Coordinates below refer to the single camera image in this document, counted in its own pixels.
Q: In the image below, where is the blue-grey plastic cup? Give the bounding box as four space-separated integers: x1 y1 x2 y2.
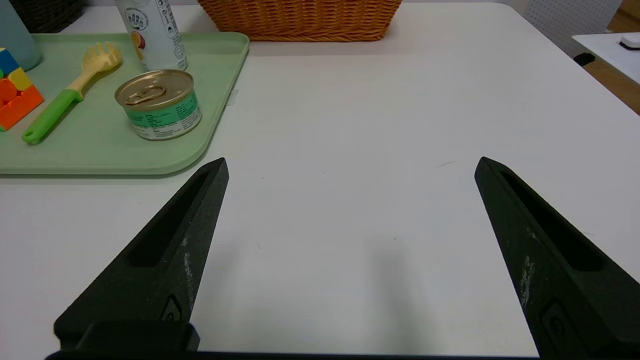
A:
0 0 42 72

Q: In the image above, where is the dark brown wicker basket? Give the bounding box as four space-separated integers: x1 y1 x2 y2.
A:
9 0 86 34

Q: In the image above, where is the tin can gold lid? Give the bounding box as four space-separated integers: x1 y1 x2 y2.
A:
114 69 203 141

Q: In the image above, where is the light green plastic tray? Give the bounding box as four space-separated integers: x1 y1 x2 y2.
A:
0 32 250 176

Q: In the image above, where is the orange wicker basket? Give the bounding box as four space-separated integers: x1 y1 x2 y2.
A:
197 0 403 42

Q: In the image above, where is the white perforated panel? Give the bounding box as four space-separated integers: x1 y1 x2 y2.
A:
522 0 623 58

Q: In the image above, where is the light wooden cabinet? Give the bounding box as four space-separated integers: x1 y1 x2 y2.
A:
607 0 640 33

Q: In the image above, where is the white side table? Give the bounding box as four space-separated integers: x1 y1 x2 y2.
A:
572 32 640 85

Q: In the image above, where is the white bottle blue cap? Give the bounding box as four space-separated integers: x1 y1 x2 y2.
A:
115 0 189 72

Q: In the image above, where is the yellow pasta spoon green handle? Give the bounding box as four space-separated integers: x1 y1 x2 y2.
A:
21 42 123 146

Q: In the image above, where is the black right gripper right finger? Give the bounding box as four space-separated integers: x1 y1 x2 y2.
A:
474 156 640 359

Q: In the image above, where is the colourful puzzle cube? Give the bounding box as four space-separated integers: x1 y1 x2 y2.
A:
0 47 45 132

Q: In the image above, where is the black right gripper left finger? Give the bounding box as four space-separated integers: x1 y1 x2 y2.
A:
54 158 230 353

